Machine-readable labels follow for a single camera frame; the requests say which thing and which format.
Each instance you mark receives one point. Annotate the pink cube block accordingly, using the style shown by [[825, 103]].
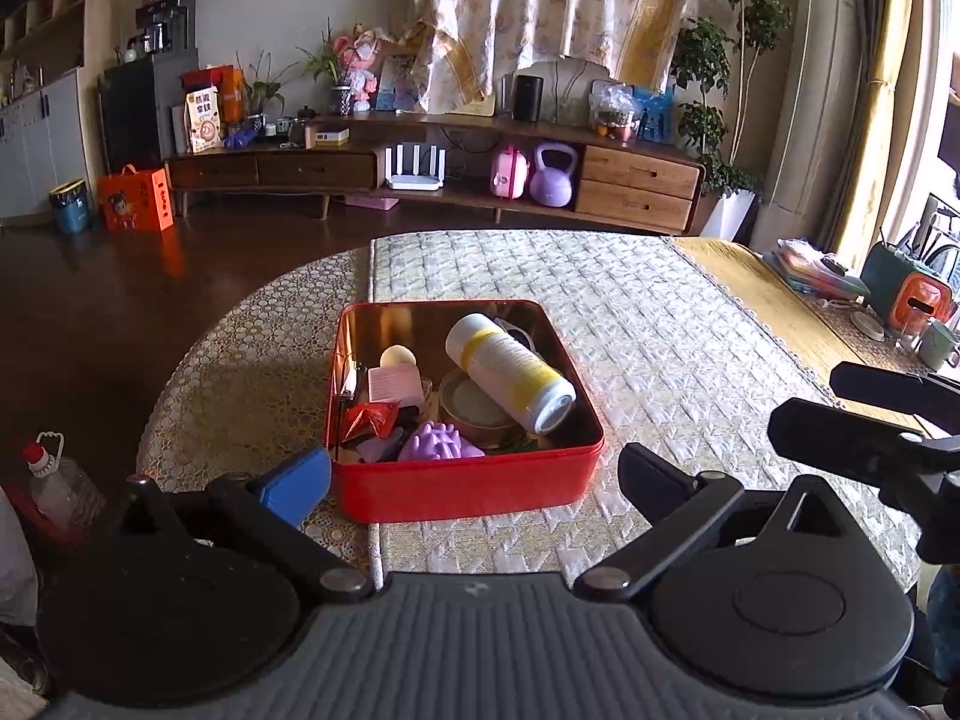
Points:
[[396, 384]]

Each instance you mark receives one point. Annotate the cereal box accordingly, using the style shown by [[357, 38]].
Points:
[[202, 120]]

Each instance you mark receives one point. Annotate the wooden TV console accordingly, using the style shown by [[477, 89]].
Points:
[[458, 160]]

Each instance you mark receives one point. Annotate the coffee machine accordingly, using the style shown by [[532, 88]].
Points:
[[167, 26]]

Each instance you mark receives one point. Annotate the tall green potted plant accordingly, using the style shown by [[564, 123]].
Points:
[[718, 64]]

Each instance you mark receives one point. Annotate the purple kettlebell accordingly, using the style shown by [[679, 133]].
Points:
[[553, 186]]

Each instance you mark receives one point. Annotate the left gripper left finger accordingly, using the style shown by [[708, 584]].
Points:
[[264, 515]]

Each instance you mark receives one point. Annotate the floral cloth cover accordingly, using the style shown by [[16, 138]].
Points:
[[464, 47]]

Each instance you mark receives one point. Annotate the purple spiky toy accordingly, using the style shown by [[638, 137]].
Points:
[[437, 441]]

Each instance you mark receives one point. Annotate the white wifi router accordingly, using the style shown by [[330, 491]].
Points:
[[415, 167]]

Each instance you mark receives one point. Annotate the teal waste bin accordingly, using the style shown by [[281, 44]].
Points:
[[70, 207]]

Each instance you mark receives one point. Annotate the plastic oil bottle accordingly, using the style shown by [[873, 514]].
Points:
[[60, 488]]

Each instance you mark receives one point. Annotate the white plastic frame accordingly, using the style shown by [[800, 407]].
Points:
[[518, 333]]

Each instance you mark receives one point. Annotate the yellow lace-edged table runner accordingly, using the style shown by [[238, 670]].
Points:
[[780, 307]]

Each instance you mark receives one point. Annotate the round gold tin lid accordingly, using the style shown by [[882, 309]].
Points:
[[481, 421]]

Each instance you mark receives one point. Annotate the pink toy case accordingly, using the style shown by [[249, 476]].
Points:
[[509, 172]]

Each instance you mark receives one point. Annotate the stack of books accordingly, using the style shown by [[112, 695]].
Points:
[[809, 271]]

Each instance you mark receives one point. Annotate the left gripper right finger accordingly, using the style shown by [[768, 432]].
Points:
[[685, 513]]

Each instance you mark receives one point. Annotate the green mug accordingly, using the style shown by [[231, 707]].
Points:
[[939, 346]]

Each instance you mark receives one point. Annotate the small white egg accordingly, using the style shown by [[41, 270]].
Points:
[[397, 355]]

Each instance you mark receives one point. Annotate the quilted cream table mat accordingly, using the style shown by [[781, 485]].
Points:
[[668, 358]]

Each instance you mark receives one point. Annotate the black cylinder speaker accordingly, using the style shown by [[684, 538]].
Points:
[[527, 95]]

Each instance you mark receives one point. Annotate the bagged fruit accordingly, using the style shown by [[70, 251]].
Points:
[[614, 111]]

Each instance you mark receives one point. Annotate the white yellow supplement bottle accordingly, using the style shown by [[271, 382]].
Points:
[[531, 391]]

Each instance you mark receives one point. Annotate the orange gift bag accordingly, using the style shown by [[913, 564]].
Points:
[[134, 200]]

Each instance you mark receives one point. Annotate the red foil packet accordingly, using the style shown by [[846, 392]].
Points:
[[369, 418]]

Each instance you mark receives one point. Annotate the red metal tin box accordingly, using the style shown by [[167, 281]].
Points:
[[373, 486]]

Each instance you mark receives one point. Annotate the green orange storage box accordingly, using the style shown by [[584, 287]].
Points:
[[893, 278]]

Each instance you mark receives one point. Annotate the black mini fridge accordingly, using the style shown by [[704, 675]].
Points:
[[135, 101]]

